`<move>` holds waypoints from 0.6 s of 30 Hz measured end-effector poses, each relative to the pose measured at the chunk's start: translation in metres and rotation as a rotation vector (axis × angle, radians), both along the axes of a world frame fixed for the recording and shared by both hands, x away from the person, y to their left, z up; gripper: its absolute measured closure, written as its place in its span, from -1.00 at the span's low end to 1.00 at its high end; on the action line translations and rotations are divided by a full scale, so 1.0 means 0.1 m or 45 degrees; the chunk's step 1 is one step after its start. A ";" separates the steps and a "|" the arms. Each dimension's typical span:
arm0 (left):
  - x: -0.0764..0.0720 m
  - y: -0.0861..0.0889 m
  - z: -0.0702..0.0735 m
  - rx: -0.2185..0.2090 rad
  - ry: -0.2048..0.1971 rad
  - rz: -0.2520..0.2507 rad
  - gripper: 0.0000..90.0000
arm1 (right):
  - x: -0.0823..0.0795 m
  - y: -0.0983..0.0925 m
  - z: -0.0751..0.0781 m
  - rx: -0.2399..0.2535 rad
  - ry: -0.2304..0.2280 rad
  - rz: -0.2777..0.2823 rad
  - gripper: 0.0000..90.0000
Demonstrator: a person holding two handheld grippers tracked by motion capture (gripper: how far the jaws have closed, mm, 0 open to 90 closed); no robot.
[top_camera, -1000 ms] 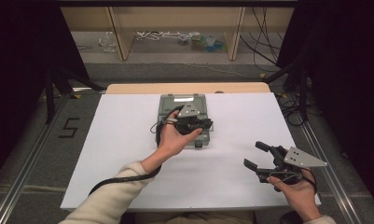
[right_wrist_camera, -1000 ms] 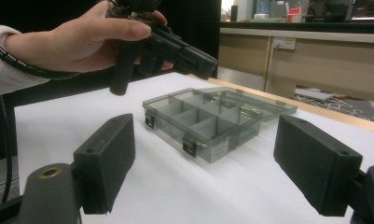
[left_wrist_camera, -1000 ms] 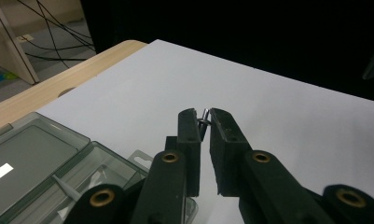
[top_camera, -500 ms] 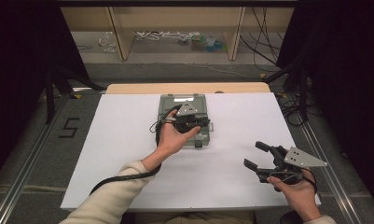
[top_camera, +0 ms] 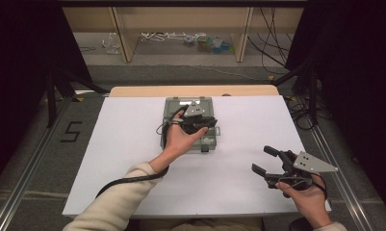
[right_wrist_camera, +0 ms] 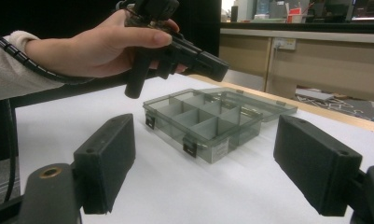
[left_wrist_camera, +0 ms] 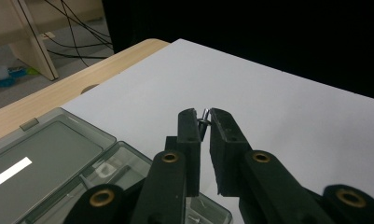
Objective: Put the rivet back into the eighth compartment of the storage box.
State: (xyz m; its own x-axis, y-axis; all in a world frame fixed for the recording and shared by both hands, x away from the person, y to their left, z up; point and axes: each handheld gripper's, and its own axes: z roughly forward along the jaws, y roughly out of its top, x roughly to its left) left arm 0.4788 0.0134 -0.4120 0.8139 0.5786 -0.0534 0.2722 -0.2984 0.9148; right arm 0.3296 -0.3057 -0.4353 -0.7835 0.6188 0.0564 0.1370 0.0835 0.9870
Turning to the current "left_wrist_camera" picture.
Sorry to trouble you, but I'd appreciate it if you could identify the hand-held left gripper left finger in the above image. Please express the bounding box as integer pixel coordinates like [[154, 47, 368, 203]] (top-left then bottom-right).
[[165, 107, 202, 198]]

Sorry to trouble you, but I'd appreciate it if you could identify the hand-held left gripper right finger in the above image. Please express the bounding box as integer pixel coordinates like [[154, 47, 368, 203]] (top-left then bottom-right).
[[209, 107, 254, 198]]

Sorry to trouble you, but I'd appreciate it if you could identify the small metal part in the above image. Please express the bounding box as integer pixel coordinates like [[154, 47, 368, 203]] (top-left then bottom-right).
[[197, 108, 213, 128]]

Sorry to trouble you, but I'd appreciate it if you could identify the clear grey plastic organizer box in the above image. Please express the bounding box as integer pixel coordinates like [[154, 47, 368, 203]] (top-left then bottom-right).
[[0, 106, 233, 224]]

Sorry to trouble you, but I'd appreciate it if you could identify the white table mat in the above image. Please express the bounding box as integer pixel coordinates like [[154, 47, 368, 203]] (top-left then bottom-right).
[[61, 38, 374, 224]]

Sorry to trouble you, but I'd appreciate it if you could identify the black curtain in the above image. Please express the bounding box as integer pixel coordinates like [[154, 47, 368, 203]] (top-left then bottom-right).
[[102, 0, 374, 102]]

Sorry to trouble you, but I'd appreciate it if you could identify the blue floor object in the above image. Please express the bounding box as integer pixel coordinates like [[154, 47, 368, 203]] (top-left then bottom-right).
[[0, 66, 28, 89]]

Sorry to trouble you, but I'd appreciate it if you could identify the beige wooden table leg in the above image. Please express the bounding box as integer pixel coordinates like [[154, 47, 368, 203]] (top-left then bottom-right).
[[0, 0, 104, 82]]

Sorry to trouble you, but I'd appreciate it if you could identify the black floor cable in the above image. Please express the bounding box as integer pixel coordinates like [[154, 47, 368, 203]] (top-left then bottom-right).
[[47, 49, 115, 61], [44, 0, 115, 50], [60, 0, 90, 68]]

